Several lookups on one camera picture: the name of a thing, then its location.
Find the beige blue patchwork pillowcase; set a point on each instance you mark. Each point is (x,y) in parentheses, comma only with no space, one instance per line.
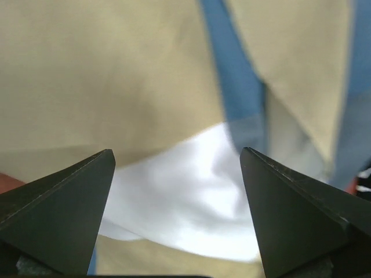
(290,79)

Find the white pillow yellow edge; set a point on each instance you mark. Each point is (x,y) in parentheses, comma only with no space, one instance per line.
(190,197)

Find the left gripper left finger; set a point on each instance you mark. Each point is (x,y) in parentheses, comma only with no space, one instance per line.
(54,221)

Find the zebra print blanket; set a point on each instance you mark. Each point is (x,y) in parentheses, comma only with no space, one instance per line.
(363,185)

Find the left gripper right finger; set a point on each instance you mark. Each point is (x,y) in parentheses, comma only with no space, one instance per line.
(304,227)

